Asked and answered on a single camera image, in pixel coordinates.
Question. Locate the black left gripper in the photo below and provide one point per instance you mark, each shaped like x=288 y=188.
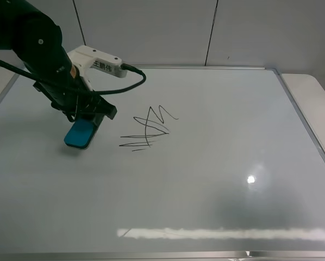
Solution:
x=64 y=88

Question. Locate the blue whiteboard eraser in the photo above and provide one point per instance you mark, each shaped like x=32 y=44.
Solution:
x=81 y=134

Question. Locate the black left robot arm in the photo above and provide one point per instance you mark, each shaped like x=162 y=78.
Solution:
x=37 y=41

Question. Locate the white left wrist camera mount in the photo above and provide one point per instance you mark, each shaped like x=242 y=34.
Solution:
x=84 y=58

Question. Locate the white whiteboard with aluminium frame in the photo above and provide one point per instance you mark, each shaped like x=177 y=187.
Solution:
x=197 y=164

